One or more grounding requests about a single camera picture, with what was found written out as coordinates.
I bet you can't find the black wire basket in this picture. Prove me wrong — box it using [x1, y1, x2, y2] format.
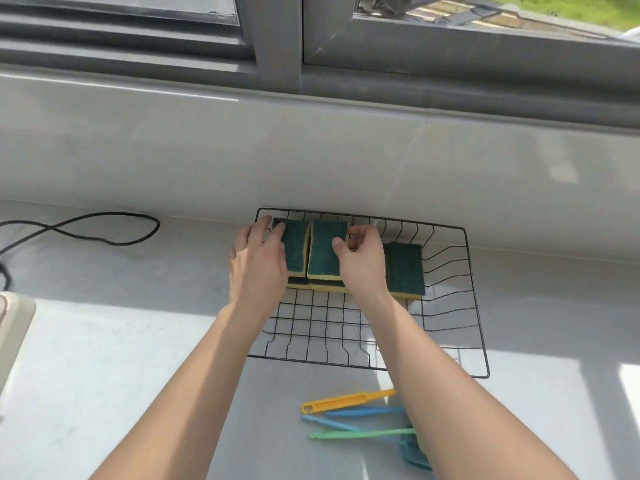
[247, 208, 490, 379]

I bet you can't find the person's left hand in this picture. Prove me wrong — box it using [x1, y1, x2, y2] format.
[229, 216, 289, 315]

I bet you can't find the blue plastic stick tool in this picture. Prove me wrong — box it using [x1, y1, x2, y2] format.
[301, 415, 352, 433]
[325, 406, 407, 417]

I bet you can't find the white appliance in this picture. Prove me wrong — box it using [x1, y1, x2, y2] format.
[0, 291, 37, 398]

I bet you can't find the person's right forearm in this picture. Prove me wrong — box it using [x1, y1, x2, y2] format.
[352, 287, 583, 480]

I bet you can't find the green plastic stick tool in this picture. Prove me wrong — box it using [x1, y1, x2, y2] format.
[308, 428, 417, 441]

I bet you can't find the outdoor roof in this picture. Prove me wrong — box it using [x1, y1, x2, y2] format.
[354, 0, 628, 41]

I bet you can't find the person's left forearm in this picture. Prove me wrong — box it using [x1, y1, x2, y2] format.
[89, 295, 283, 480]

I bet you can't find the person's right hand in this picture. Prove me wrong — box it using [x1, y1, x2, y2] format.
[332, 225, 391, 299]

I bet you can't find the black cable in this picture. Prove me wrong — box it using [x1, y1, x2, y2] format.
[0, 212, 161, 291]

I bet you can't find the grey window frame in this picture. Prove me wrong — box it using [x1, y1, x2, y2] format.
[0, 0, 640, 129]

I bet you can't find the yellow plastic stick tool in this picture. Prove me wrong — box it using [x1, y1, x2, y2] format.
[300, 389, 397, 415]

